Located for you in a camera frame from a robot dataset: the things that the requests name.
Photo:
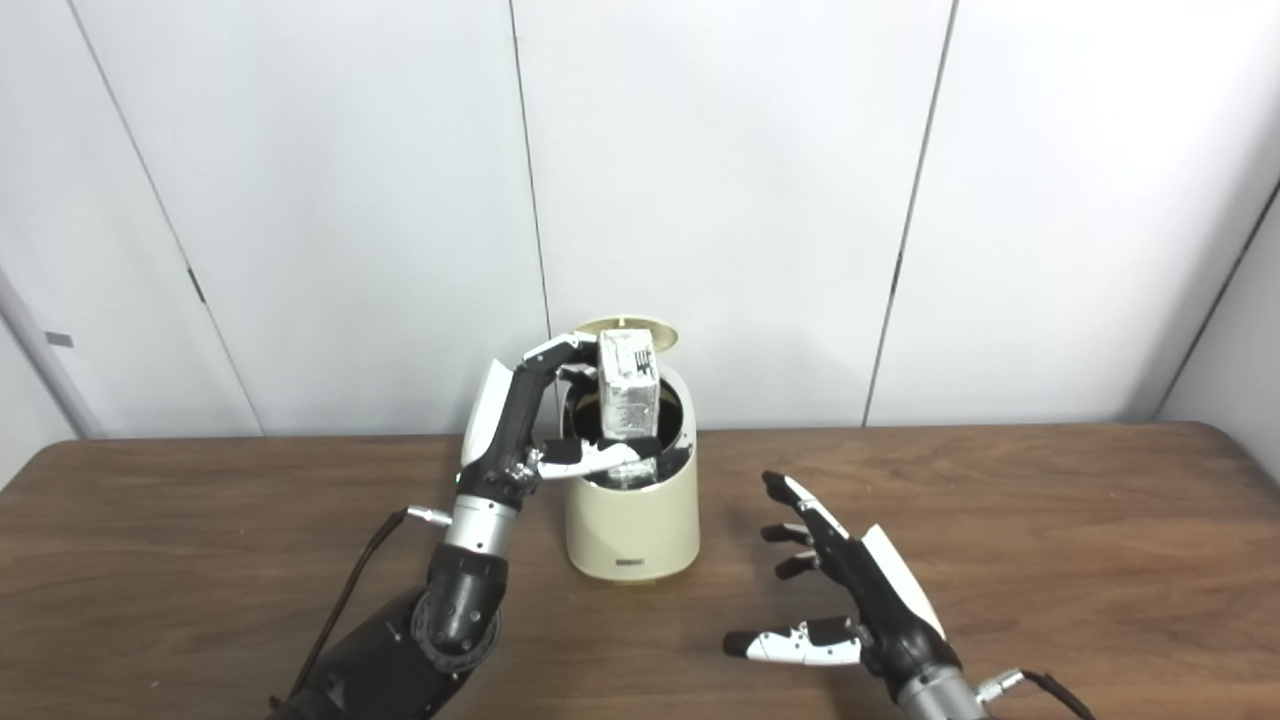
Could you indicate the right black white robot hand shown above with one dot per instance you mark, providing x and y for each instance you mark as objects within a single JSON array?
[{"x": 890, "y": 610}]

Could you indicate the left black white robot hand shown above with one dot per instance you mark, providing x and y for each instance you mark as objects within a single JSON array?
[{"x": 500, "y": 430}]

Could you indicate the white green milk carton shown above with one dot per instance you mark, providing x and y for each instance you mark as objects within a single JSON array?
[{"x": 630, "y": 395}]

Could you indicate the cream-colored lidded bin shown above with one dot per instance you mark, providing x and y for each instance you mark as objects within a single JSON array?
[{"x": 630, "y": 525}]

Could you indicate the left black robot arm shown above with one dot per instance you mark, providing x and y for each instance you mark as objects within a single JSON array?
[{"x": 450, "y": 620}]

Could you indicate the small grey wall tag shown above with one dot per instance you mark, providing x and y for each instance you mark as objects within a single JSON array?
[{"x": 59, "y": 340}]

